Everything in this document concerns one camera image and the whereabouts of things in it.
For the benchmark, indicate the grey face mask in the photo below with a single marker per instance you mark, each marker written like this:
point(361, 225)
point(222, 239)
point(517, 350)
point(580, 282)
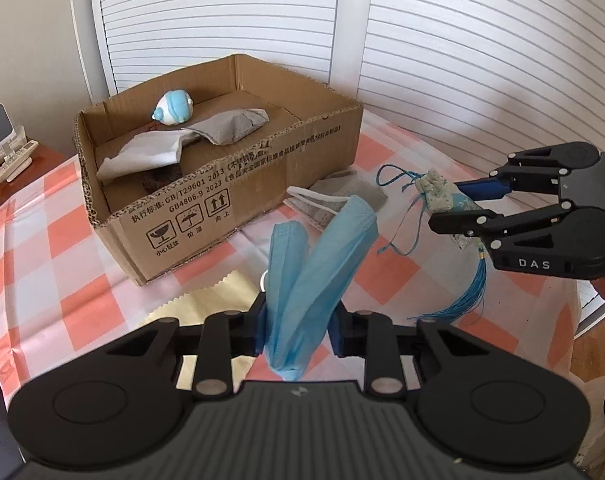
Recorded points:
point(332, 200)

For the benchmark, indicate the wooden nightstand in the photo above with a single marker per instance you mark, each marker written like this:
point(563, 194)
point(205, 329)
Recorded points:
point(32, 160)

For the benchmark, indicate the pink checked tablecloth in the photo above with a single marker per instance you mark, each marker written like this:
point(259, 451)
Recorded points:
point(47, 260)

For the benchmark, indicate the brown cardboard box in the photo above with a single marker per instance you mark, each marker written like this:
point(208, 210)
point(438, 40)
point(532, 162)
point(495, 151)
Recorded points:
point(192, 220)

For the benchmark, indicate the blue white plush toy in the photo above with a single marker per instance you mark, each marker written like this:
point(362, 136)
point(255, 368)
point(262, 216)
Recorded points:
point(175, 107)

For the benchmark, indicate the pale yellow cleaning cloth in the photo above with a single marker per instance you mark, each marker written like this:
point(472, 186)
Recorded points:
point(202, 300)

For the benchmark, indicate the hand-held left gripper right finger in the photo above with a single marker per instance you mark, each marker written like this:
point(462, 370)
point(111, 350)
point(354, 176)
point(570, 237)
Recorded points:
point(335, 336)

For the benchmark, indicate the blue face mask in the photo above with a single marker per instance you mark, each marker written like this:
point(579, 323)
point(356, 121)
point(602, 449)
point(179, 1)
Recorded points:
point(307, 285)

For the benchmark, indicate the floral sachet with blue tassel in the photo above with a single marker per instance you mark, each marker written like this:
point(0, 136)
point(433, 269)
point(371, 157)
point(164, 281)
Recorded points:
point(437, 192)

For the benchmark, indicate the brown scrunchie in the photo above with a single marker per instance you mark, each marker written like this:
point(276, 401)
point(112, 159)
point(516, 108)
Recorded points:
point(160, 179)

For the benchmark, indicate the white louvered closet door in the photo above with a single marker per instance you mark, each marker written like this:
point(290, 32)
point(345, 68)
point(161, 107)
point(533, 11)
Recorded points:
point(207, 15)
point(482, 50)

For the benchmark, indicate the white towel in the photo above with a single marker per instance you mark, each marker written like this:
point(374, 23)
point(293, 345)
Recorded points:
point(147, 152)

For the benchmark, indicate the white remote controls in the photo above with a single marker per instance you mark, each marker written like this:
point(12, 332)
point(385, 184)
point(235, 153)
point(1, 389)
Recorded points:
point(15, 162)

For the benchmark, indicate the grey fabric pouch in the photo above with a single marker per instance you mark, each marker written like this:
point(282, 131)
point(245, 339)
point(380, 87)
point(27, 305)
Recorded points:
point(227, 125)

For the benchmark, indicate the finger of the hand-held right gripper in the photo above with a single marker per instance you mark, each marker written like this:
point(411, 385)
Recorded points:
point(482, 189)
point(462, 222)

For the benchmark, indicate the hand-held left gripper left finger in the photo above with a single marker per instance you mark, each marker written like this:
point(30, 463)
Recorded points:
point(260, 327)

